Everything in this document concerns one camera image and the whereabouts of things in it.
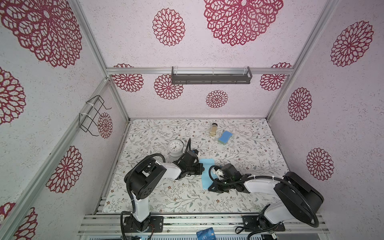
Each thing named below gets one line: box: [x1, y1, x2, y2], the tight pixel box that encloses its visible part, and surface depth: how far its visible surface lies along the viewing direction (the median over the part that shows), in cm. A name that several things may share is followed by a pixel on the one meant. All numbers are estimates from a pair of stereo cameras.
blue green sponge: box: [217, 130, 233, 146], surface depth 109 cm
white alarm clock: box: [167, 139, 186, 158], surface depth 100 cm
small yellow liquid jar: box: [209, 123, 218, 137], surface depth 112 cm
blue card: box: [196, 227, 216, 240], surface depth 73 cm
